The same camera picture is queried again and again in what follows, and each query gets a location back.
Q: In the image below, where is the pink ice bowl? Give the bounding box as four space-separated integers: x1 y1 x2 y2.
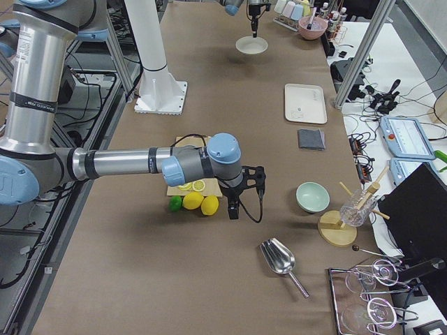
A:
298 16 328 40

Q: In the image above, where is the green lime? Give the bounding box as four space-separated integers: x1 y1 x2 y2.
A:
168 195 182 212

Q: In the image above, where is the lemon slice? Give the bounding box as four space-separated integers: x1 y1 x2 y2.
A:
178 182 193 191
191 179 206 192

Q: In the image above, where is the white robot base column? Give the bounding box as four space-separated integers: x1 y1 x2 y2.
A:
125 1 188 115

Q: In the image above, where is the yellow lemon near scoop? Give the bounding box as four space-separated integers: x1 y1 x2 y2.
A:
200 195 219 216

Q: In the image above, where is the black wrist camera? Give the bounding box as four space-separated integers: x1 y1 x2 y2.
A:
242 165 266 192

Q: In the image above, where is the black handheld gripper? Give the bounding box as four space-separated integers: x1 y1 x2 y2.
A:
364 79 401 115

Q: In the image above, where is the clear glass cup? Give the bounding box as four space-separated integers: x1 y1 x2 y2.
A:
339 189 377 227

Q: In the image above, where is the grey folded cloth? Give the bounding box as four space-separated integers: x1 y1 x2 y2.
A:
298 128 325 151

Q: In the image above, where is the wooden cup stand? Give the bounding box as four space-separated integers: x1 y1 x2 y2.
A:
318 166 390 247

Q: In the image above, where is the cream rabbit tray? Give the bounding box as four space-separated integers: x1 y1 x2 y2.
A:
284 84 328 124

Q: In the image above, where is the wire glass rack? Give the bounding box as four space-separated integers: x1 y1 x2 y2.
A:
328 258 419 334

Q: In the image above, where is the black monitor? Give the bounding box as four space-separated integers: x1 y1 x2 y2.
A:
379 163 446 260

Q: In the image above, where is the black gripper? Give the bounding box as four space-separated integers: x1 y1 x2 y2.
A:
247 0 271 37
219 173 247 220

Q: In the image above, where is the blue teach pendant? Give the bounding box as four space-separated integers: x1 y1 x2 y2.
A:
389 158 434 186
379 116 435 161

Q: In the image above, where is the metal scoop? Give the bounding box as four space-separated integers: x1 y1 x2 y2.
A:
260 238 310 299

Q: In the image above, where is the mint green bowl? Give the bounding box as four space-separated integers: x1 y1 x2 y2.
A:
295 182 330 213

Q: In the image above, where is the cream round plate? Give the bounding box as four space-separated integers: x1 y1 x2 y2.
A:
235 36 268 55

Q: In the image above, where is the aluminium frame post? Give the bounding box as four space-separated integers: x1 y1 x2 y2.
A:
334 0 395 110

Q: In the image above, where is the white cup rack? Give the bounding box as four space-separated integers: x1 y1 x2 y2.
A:
273 0 314 31

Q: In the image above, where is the wooden cutting board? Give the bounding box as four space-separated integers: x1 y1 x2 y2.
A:
166 137 222 198

